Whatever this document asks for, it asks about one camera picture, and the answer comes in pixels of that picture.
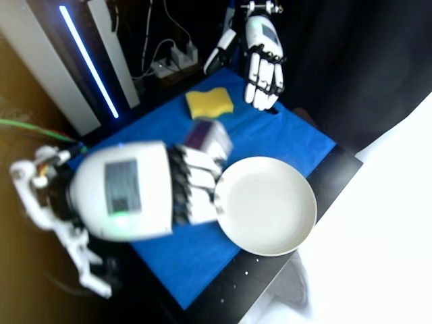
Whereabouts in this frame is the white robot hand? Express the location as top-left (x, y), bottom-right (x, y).
top-left (203, 15), bottom-right (287, 111)
top-left (69, 141), bottom-right (226, 242)

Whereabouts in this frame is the yellow and green sponge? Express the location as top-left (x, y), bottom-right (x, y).
top-left (185, 86), bottom-right (234, 120)

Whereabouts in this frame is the purple box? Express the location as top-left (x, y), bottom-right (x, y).
top-left (184, 118), bottom-right (235, 160)

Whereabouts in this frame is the cream round plate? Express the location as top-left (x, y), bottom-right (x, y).
top-left (215, 156), bottom-right (318, 257)

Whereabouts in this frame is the white power strip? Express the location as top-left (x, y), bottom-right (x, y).
top-left (169, 39), bottom-right (199, 69)

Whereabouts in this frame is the blue fabric bag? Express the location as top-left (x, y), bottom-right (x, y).
top-left (67, 66), bottom-right (338, 311)

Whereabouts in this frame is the white column with blue light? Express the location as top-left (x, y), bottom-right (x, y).
top-left (0, 0), bottom-right (141, 138)

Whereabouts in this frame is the grey cloth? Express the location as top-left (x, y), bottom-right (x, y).
top-left (266, 252), bottom-right (314, 313)

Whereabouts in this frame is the white power cable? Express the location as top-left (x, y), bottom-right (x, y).
top-left (163, 0), bottom-right (194, 47)

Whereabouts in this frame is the green cable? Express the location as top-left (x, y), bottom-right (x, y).
top-left (0, 117), bottom-right (87, 151)

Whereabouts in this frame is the thin grey cable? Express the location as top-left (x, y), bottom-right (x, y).
top-left (140, 0), bottom-right (153, 74)

